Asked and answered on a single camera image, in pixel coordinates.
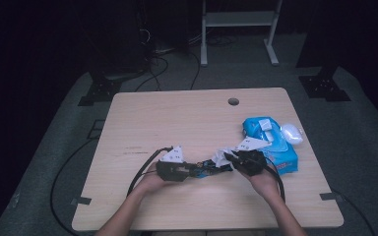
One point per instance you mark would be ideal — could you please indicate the white metal stand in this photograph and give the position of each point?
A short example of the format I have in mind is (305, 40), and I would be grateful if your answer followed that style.
(239, 18)

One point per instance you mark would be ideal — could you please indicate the white wet wipe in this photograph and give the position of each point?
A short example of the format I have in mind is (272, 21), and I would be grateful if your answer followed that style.
(220, 157)

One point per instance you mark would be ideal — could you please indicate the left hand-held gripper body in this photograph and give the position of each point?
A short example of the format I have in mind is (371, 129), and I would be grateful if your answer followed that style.
(170, 172)

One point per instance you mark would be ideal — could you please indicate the black stand base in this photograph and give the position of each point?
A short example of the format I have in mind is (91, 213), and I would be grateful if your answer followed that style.
(321, 87)
(101, 90)

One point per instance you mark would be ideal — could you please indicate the blue wet wipes pack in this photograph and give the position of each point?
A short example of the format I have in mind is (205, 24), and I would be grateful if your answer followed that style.
(285, 160)

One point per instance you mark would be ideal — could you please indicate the person's left hand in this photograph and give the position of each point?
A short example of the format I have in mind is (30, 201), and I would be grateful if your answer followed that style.
(151, 183)

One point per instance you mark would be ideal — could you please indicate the grey tape strip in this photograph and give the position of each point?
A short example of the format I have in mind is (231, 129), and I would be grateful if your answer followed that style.
(80, 200)
(329, 196)

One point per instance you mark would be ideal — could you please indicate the blue toy car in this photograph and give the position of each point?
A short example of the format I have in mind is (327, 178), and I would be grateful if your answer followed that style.
(210, 170)

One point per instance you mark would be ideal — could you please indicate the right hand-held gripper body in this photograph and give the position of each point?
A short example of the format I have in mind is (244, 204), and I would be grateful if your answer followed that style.
(252, 162)

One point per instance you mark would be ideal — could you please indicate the person's right hand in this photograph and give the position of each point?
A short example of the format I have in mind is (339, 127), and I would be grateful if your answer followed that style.
(265, 185)

